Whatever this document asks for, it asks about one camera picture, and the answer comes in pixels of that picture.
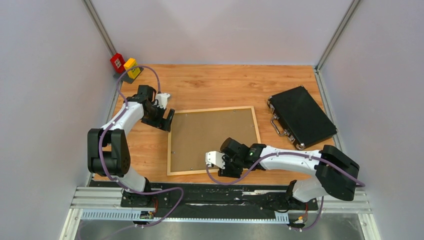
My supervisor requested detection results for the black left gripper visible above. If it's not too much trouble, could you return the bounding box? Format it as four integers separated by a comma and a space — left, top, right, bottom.
142, 102, 175, 133

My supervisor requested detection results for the light wooden picture frame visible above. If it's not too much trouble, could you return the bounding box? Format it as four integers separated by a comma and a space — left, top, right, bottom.
166, 105, 262, 177

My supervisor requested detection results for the brown cardboard backing sheet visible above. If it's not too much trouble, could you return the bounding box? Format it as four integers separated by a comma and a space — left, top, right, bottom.
169, 108, 258, 173

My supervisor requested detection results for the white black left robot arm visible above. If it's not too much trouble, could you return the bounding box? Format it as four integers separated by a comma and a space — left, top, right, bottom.
87, 85, 175, 207

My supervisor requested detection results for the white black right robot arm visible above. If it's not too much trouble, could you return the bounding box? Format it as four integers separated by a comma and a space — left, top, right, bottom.
205, 137, 364, 209

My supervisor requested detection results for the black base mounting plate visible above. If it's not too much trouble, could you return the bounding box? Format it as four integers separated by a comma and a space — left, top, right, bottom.
89, 180, 319, 220

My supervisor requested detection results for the yellow toy house block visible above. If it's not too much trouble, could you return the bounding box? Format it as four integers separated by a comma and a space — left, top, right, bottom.
123, 57, 141, 80

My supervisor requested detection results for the red toy house block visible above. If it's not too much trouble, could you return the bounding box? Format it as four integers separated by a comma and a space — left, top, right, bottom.
109, 53, 125, 74

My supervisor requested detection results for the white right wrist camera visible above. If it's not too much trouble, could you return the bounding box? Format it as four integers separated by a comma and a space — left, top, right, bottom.
205, 151, 226, 169

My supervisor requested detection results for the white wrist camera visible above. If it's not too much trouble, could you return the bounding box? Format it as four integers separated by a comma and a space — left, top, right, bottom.
205, 151, 226, 169
154, 93, 171, 110

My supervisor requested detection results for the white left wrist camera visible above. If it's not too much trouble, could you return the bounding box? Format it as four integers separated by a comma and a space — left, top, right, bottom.
154, 93, 171, 110

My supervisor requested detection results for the grey toy base plate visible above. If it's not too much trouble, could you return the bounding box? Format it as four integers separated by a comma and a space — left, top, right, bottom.
113, 67, 144, 84

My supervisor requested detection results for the black ribbed frame backing board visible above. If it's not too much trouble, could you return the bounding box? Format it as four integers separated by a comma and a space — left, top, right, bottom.
267, 86, 337, 151

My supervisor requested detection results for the aluminium front rail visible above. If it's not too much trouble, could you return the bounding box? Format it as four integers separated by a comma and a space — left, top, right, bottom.
60, 181, 381, 240

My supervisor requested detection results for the aluminium rail right table edge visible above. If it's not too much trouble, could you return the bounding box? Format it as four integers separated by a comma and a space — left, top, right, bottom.
315, 70, 358, 162

